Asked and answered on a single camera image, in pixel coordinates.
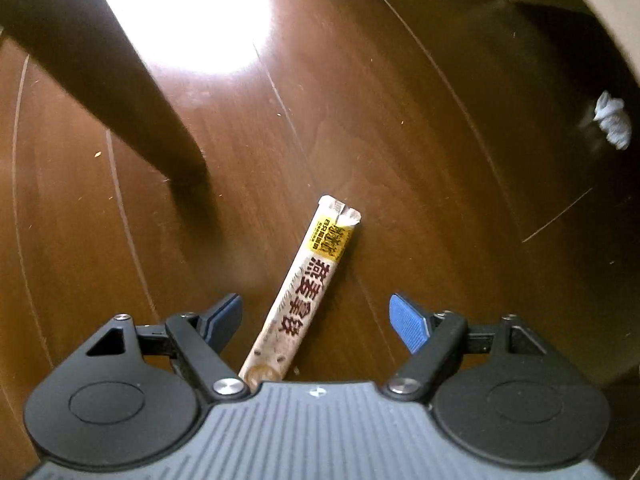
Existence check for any pink white desk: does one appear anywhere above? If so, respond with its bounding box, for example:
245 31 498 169
487 0 640 86

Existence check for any dark wooden chair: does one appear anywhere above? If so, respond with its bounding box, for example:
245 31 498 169
0 0 211 196

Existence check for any crumpled white tissue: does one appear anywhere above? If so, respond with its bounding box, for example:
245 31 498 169
592 91 632 150

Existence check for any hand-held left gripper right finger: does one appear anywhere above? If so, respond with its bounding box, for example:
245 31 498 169
384 293 571 404

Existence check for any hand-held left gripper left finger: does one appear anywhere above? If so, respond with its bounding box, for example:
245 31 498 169
65 293 249 402

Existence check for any beige stick sachet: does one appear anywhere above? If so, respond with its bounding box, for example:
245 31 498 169
239 195 362 393

